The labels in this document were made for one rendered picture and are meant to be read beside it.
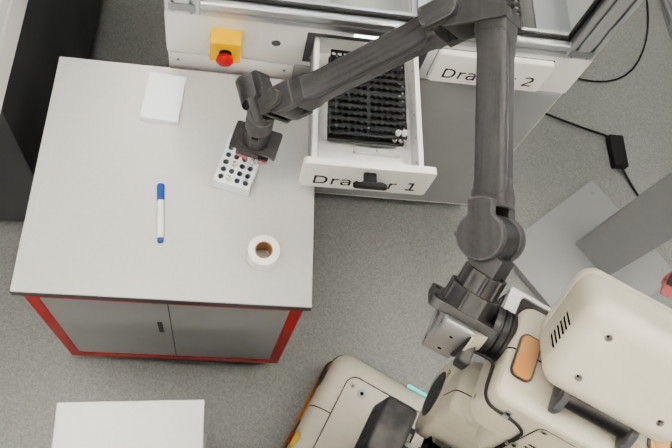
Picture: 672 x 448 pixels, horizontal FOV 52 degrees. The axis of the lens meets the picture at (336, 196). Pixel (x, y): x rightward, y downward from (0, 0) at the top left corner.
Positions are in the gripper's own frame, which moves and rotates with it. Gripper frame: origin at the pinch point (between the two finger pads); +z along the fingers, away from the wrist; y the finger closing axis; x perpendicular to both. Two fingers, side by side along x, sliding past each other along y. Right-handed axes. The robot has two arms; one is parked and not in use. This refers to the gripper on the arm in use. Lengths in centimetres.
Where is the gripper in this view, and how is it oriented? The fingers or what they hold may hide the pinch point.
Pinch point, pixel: (252, 158)
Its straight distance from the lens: 157.8
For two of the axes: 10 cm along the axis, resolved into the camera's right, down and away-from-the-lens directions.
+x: -2.4, 8.7, -4.4
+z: -1.9, 4.0, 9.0
